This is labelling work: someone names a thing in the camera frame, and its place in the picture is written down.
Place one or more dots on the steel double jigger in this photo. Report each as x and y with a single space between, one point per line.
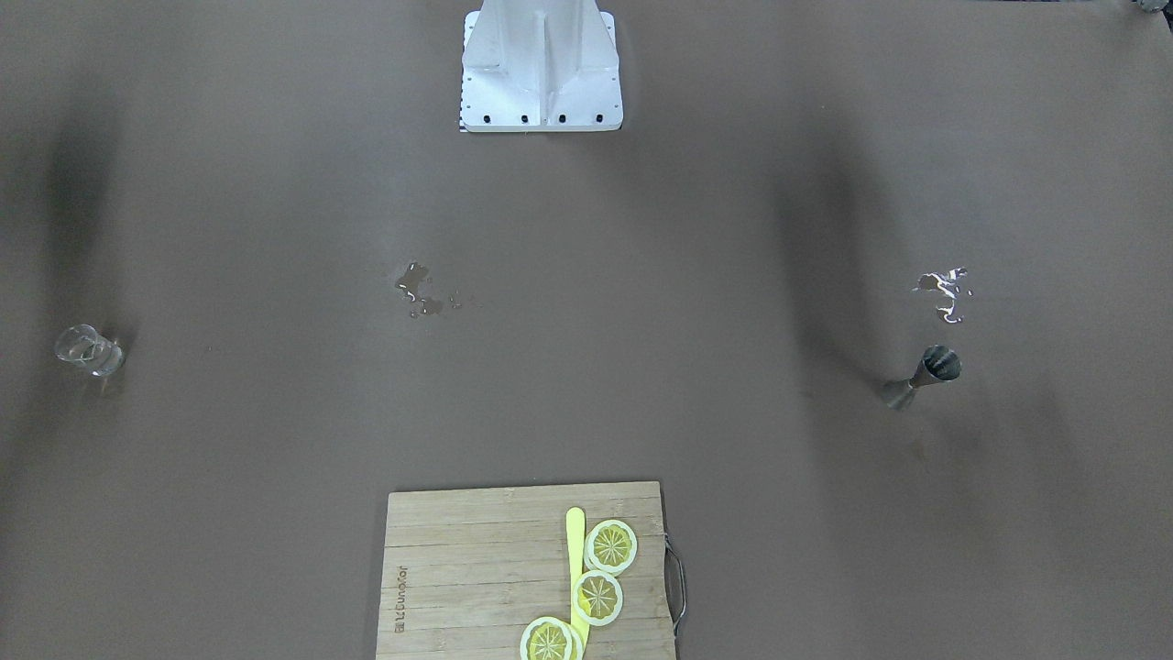
938 364

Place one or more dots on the clear glass shaker cup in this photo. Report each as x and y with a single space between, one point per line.
82 345

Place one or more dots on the yellow plastic knife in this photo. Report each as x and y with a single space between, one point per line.
575 534

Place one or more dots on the upper lemon slice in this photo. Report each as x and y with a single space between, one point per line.
610 547

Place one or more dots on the lemon slice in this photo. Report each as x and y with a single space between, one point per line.
550 638
597 598
610 547

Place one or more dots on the middle lemon slice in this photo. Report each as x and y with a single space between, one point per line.
597 598

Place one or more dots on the bamboo cutting board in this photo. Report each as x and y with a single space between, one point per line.
466 570

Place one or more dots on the lower lemon slice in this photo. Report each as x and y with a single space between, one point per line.
550 638

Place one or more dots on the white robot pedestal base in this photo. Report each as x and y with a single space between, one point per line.
550 66

